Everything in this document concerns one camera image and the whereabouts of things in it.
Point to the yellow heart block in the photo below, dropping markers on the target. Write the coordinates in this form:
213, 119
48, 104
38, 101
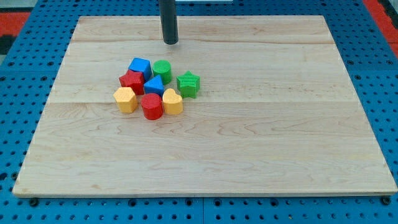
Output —
173, 103

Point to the green star block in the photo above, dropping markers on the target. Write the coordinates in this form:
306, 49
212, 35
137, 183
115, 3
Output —
188, 85

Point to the red cylinder block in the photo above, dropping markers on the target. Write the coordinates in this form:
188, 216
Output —
152, 106

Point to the blue triangle block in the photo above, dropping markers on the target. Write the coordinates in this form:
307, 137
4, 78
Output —
154, 85

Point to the wooden board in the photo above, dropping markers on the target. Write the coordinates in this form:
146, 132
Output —
276, 115

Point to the green cylinder block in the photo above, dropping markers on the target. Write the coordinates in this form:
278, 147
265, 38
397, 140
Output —
163, 69

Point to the yellow hexagon block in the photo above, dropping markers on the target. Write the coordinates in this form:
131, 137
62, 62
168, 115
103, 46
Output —
125, 99

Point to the red star block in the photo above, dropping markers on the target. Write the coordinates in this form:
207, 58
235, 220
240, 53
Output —
134, 80

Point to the blue cube block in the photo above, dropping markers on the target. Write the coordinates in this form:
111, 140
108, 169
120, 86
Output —
141, 65

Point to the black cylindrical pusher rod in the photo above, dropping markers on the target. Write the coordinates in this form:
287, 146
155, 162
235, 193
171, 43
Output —
168, 18

